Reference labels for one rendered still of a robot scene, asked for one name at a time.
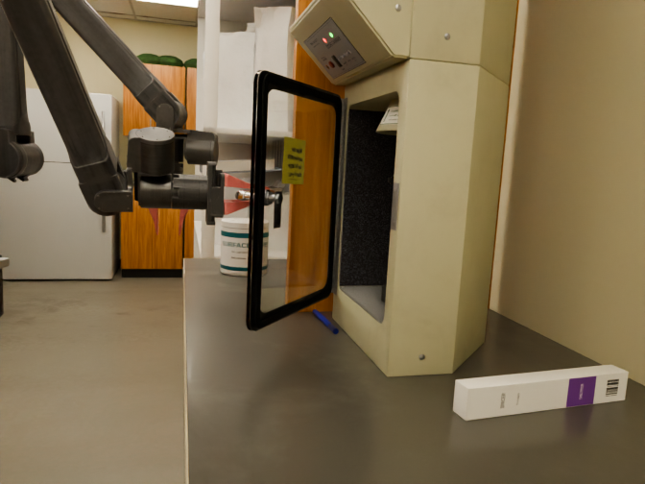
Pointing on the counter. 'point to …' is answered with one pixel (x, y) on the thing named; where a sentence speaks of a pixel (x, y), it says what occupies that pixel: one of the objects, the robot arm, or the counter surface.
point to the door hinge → (339, 195)
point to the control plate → (333, 49)
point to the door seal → (264, 196)
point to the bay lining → (366, 201)
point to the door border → (258, 191)
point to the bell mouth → (390, 119)
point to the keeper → (394, 205)
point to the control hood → (361, 32)
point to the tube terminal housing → (439, 185)
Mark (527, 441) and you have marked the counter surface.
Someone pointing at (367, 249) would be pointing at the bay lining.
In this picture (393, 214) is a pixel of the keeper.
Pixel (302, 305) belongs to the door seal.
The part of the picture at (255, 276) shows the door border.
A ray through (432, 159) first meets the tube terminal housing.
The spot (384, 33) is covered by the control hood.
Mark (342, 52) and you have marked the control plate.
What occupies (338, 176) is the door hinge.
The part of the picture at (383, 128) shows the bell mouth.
